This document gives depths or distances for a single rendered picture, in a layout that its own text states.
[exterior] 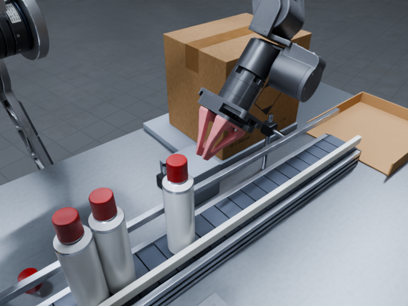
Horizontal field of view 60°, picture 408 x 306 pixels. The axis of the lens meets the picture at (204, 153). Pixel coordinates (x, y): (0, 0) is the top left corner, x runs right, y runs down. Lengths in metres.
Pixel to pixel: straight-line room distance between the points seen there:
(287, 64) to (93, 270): 0.40
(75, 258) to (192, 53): 0.55
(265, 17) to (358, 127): 0.69
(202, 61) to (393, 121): 0.67
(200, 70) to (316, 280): 0.52
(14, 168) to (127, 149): 1.59
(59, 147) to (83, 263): 2.11
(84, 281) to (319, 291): 0.41
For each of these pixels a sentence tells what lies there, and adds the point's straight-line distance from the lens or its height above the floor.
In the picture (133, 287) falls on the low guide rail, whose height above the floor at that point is 0.91.
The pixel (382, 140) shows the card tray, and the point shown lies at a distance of 1.14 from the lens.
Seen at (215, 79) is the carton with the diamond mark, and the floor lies 1.07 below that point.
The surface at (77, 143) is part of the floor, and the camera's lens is 2.60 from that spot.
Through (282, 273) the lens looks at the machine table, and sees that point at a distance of 0.73.
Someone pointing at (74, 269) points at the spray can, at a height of 1.01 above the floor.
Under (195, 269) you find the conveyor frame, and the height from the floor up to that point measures 0.87.
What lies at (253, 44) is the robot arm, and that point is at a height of 1.23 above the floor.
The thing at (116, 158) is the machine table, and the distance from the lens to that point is 0.99.
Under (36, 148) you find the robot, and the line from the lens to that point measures 1.56.
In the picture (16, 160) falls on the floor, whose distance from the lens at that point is 2.60.
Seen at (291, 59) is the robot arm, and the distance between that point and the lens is 0.55.
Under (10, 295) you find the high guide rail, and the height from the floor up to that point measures 0.96.
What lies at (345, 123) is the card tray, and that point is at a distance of 1.18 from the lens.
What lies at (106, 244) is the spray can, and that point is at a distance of 0.54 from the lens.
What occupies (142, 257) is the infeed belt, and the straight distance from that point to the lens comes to 0.68.
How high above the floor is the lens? 1.42
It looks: 37 degrees down
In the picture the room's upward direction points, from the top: straight up
